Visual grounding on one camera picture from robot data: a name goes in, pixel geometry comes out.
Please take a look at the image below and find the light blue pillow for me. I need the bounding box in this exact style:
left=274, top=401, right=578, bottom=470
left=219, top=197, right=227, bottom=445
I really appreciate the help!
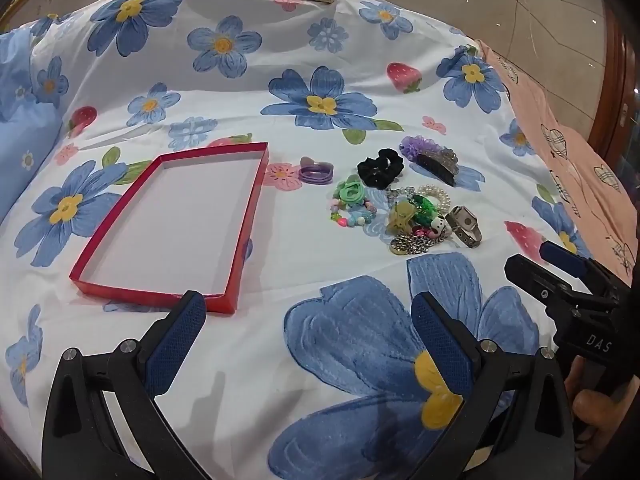
left=0, top=27, right=61, bottom=226

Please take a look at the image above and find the green scrunchie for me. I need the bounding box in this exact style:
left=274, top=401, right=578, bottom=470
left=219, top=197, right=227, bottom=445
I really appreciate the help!
left=410, top=195, right=436, bottom=223

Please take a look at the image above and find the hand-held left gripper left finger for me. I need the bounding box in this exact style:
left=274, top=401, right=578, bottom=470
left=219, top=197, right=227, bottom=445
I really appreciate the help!
left=42, top=290, right=211, bottom=480

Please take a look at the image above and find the yellow bow hair clip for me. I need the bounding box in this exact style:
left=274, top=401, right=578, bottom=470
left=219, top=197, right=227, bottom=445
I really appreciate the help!
left=387, top=201, right=416, bottom=236

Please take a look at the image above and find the colourful beaded bracelet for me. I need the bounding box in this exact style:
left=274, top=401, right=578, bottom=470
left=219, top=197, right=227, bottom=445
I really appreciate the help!
left=327, top=199, right=381, bottom=228

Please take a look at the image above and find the green hair tie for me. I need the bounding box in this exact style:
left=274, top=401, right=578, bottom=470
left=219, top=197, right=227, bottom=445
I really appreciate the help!
left=334, top=176, right=370, bottom=207

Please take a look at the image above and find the blue floral bedsheet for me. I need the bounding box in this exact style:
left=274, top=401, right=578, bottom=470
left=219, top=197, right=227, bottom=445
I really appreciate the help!
left=0, top=0, right=616, bottom=480

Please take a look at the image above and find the silver wrist watch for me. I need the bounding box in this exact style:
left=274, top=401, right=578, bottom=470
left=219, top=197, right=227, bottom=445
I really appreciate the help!
left=445, top=205, right=483, bottom=250

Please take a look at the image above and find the red shallow cardboard box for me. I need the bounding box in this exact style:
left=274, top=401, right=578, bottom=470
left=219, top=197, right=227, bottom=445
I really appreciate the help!
left=69, top=142, right=270, bottom=315

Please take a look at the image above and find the purple flower hair claw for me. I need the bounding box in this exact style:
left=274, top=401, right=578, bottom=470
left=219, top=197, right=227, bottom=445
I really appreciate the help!
left=400, top=135, right=461, bottom=187

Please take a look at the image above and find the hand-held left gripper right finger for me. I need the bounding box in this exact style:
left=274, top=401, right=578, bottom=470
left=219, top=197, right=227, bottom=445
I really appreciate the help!
left=410, top=291, right=576, bottom=480

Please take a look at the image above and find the pearl bead bracelet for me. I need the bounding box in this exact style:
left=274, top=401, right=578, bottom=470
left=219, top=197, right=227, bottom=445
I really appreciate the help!
left=417, top=184, right=456, bottom=211

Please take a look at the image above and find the metal chain necklace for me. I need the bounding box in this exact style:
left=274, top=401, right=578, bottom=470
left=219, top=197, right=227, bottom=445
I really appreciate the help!
left=390, top=230, right=453, bottom=257

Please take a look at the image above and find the pink printed blanket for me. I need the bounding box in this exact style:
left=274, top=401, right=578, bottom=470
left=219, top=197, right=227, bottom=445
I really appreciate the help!
left=477, top=40, right=636, bottom=281

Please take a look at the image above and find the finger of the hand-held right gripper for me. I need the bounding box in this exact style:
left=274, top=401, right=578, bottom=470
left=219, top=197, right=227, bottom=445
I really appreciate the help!
left=540, top=241, right=608, bottom=281
left=504, top=254, right=576, bottom=311

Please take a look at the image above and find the brown wooden furniture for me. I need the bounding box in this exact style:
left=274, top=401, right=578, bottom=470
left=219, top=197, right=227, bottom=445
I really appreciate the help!
left=585, top=5, right=640, bottom=171

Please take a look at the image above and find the person's right hand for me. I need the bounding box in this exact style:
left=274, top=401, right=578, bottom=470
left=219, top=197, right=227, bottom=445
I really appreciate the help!
left=564, top=355, right=640, bottom=466

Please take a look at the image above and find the black scrunchie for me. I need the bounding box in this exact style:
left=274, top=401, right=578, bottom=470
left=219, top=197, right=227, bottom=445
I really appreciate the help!
left=357, top=148, right=404, bottom=190

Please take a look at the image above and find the purple heart hair tie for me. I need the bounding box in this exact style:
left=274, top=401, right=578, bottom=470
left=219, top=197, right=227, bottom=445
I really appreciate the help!
left=299, top=156, right=335, bottom=184

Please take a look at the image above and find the pink and white charm bracelet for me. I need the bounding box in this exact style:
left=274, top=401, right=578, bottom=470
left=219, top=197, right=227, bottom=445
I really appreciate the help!
left=412, top=217, right=451, bottom=242

